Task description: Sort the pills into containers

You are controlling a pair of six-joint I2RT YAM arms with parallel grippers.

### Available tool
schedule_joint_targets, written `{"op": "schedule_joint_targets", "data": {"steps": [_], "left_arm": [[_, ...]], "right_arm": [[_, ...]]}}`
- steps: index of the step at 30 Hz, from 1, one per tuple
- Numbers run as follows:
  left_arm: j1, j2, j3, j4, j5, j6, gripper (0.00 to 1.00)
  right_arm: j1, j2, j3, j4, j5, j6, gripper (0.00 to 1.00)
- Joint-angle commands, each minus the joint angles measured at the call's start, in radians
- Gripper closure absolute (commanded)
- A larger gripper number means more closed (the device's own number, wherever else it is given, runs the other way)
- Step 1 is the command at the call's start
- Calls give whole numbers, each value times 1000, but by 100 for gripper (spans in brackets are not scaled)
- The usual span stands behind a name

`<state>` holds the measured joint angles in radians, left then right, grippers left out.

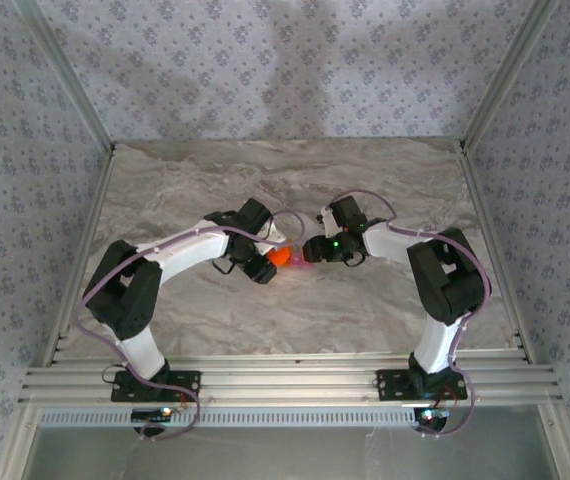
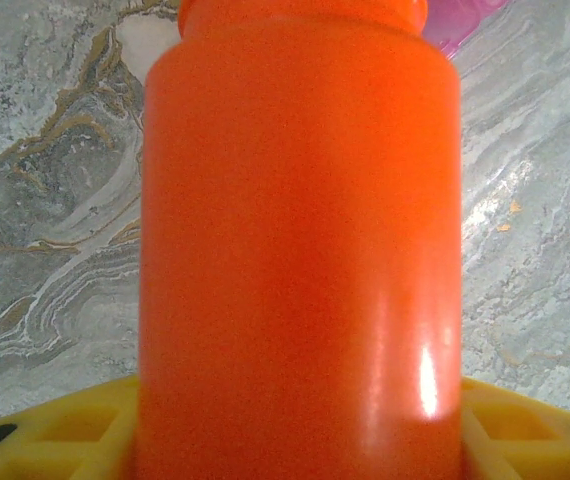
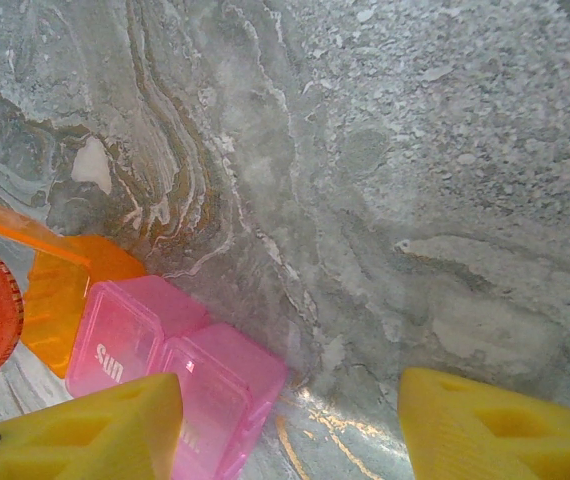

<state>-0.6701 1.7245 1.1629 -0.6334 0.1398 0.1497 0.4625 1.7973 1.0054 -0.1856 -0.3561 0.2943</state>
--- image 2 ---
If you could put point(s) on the pink translucent pill box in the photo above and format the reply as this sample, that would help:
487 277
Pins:
460 25

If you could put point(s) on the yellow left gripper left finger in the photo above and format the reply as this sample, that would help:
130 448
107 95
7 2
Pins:
90 400

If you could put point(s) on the small orange pill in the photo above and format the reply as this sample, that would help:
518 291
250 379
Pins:
516 205
504 228

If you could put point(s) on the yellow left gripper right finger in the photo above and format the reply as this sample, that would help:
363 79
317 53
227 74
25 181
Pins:
525 405

